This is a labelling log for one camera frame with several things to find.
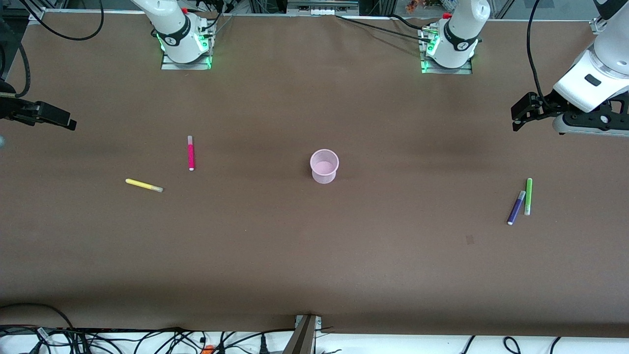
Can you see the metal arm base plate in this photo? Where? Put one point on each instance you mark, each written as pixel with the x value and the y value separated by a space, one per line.
pixel 186 66
pixel 447 71

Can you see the green marker pen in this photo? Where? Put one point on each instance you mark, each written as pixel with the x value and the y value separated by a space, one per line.
pixel 528 194

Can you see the pink cup pen holder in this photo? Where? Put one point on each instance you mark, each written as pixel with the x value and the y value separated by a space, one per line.
pixel 324 167

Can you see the pink marker pen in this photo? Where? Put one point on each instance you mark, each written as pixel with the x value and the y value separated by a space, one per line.
pixel 190 155

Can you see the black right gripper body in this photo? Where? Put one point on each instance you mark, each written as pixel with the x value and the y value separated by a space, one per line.
pixel 11 109

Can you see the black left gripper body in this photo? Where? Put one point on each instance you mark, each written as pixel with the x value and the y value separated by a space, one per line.
pixel 544 106

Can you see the aluminium corner bracket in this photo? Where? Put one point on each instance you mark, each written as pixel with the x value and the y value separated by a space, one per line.
pixel 599 25
pixel 37 15

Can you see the yellow marker pen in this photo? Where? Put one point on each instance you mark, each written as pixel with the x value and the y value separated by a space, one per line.
pixel 142 185

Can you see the aluminium frame rail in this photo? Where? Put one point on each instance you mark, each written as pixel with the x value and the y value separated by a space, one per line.
pixel 322 9

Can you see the orange connector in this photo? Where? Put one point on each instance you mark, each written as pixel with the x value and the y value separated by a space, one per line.
pixel 207 349

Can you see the orange object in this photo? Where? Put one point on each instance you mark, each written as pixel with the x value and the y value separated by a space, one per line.
pixel 413 6

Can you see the purple marker pen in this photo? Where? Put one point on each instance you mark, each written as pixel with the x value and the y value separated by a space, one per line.
pixel 516 209

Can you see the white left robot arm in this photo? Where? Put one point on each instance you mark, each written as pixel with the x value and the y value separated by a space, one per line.
pixel 575 93

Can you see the aluminium profile post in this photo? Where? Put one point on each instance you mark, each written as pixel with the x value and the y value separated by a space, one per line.
pixel 302 339

